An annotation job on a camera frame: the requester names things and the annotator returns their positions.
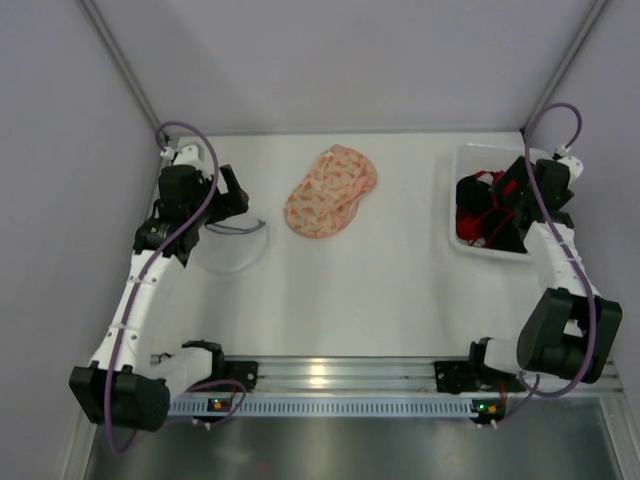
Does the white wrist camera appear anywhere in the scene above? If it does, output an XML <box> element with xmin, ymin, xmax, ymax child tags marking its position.
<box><xmin>160</xmin><ymin>144</ymin><xmax>203</xmax><ymax>168</ymax></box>
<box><xmin>553</xmin><ymin>145</ymin><xmax>584</xmax><ymax>186</ymax></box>

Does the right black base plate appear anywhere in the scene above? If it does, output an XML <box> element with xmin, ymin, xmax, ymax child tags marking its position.
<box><xmin>433</xmin><ymin>337</ymin><xmax>525</xmax><ymax>395</ymax></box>

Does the black bra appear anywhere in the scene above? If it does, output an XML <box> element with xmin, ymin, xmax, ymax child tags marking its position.
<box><xmin>455</xmin><ymin>172</ymin><xmax>516</xmax><ymax>251</ymax></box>

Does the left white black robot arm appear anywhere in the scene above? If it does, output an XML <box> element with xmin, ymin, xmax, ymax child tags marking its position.
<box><xmin>69</xmin><ymin>165</ymin><xmax>249</xmax><ymax>432</ymax></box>

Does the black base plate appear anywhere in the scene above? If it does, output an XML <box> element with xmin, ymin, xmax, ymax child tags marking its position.
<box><xmin>433</xmin><ymin>337</ymin><xmax>525</xmax><ymax>395</ymax></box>
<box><xmin>181</xmin><ymin>340</ymin><xmax>258</xmax><ymax>392</ymax></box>

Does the grey slotted cable duct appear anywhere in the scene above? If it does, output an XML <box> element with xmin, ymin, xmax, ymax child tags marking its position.
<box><xmin>169</xmin><ymin>397</ymin><xmax>504</xmax><ymax>418</ymax></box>

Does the pink floral mesh laundry bag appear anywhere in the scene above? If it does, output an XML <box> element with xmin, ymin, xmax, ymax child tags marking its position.
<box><xmin>284</xmin><ymin>144</ymin><xmax>378</xmax><ymax>239</ymax></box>

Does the red bra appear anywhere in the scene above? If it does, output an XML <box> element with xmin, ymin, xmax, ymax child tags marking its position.
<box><xmin>455</xmin><ymin>169</ymin><xmax>509</xmax><ymax>249</ymax></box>

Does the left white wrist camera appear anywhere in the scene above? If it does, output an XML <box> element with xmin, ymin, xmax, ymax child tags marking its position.
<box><xmin>160</xmin><ymin>144</ymin><xmax>203</xmax><ymax>168</ymax></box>

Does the aluminium mounting rail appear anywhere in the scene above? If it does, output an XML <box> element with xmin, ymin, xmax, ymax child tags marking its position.
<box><xmin>79</xmin><ymin>355</ymin><xmax>624</xmax><ymax>396</ymax></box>

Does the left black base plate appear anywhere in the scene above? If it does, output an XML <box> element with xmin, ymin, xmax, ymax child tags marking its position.
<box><xmin>181</xmin><ymin>340</ymin><xmax>258</xmax><ymax>392</ymax></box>

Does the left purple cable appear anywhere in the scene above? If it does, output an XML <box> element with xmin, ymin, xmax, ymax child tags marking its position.
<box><xmin>102</xmin><ymin>120</ymin><xmax>247</xmax><ymax>456</ymax></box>

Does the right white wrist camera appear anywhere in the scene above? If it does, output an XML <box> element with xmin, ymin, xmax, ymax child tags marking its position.
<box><xmin>553</xmin><ymin>145</ymin><xmax>584</xmax><ymax>186</ymax></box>

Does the clear plastic dome insert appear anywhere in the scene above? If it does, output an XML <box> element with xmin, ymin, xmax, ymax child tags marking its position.
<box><xmin>194</xmin><ymin>213</ymin><xmax>269</xmax><ymax>274</ymax></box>

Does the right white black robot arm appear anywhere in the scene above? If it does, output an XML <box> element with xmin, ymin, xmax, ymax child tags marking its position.
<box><xmin>477</xmin><ymin>156</ymin><xmax>623</xmax><ymax>384</ymax></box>

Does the white plastic basket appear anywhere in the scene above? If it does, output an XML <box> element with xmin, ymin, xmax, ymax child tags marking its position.
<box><xmin>449</xmin><ymin>143</ymin><xmax>531</xmax><ymax>263</ymax></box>

